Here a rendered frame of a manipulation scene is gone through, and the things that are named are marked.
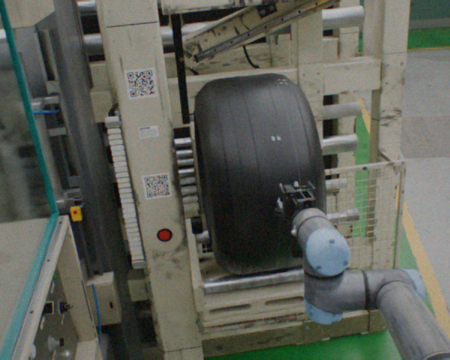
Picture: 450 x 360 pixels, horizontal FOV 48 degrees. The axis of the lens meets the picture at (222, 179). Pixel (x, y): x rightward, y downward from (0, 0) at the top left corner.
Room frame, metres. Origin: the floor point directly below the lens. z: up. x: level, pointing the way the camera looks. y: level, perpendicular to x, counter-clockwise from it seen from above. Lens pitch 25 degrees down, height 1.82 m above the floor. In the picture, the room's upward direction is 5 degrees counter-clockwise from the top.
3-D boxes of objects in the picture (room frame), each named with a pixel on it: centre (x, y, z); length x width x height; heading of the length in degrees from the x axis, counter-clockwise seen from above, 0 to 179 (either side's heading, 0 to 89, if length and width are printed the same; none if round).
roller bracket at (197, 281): (1.36, 0.11, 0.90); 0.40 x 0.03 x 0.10; 5
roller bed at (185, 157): (1.74, 0.19, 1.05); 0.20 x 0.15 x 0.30; 95
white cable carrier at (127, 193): (1.30, 0.27, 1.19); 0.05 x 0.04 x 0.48; 5
